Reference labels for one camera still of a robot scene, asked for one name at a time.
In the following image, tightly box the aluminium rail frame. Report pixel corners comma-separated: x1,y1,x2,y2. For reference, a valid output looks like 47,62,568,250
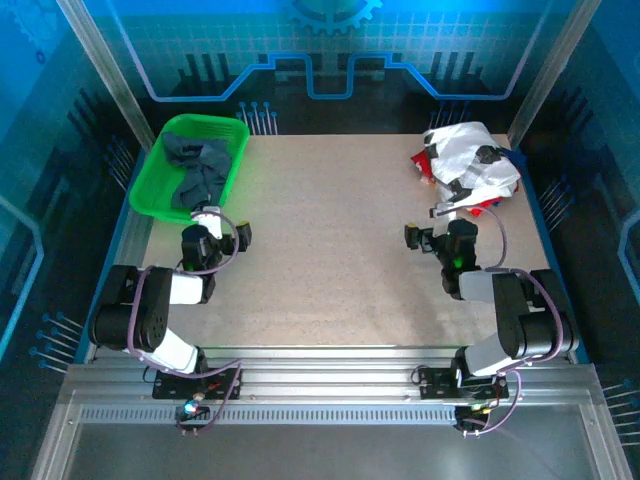
29,344,634,480

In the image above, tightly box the small board with green light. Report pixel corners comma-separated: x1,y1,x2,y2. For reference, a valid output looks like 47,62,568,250
174,398,211,436

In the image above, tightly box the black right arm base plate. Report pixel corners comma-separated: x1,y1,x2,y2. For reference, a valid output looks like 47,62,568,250
417,367,510,401

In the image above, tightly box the green plastic basket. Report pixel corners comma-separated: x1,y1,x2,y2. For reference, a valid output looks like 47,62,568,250
128,113,251,225

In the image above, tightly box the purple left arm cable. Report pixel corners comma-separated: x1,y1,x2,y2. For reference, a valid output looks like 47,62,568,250
127,209,245,437

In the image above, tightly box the blue table edge strip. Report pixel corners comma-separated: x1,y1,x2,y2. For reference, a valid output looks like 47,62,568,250
514,146,592,365

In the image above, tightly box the red t-shirt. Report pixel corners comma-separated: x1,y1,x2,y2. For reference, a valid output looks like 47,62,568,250
410,148,504,217

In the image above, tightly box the slotted grey cable duct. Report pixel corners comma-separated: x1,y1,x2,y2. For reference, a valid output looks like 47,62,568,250
79,405,459,426

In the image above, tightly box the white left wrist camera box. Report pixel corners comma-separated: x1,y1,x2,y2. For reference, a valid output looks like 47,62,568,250
202,205,224,240

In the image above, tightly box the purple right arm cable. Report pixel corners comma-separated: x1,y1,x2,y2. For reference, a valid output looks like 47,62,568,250
459,204,565,439

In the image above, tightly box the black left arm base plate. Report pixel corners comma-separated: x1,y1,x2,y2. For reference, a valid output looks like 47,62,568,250
151,367,245,401

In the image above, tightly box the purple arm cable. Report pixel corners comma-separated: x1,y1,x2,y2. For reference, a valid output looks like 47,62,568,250
127,209,245,437
459,204,565,439

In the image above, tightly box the aluminium corner post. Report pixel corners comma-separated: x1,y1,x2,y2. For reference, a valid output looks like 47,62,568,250
505,0,604,149
55,0,157,151

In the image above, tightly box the small board with yellow light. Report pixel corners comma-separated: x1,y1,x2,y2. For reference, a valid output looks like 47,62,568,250
454,402,494,440

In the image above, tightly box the dark blue t-shirt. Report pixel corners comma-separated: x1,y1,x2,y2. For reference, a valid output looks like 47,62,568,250
160,131,234,211

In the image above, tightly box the white t-shirt with black print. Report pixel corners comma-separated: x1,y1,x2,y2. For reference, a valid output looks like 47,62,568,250
422,121,522,211

